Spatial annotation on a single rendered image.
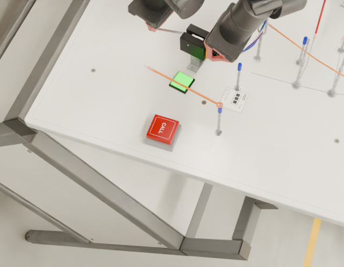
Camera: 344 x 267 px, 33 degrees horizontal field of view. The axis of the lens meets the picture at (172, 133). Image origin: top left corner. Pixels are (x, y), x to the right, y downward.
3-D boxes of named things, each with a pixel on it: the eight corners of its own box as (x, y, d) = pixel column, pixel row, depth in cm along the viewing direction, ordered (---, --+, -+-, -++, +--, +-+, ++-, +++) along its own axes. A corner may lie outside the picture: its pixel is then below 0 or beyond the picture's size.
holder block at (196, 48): (190, 35, 119) (190, 23, 116) (214, 46, 118) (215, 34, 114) (180, 50, 118) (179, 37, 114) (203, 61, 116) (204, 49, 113)
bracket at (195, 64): (197, 53, 123) (198, 38, 119) (207, 58, 123) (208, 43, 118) (186, 68, 122) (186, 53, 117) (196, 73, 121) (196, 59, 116)
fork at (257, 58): (251, 60, 122) (257, 15, 110) (255, 53, 123) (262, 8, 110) (259, 63, 121) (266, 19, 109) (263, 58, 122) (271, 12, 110)
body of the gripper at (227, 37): (255, 26, 111) (273, 7, 104) (232, 64, 106) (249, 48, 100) (228, 6, 110) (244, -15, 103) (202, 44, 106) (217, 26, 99)
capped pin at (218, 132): (215, 128, 114) (216, 99, 105) (222, 130, 114) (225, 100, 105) (214, 135, 114) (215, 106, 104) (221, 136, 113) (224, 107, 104)
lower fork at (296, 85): (299, 90, 118) (311, 47, 106) (290, 88, 118) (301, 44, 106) (301, 82, 119) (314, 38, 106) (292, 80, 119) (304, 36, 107)
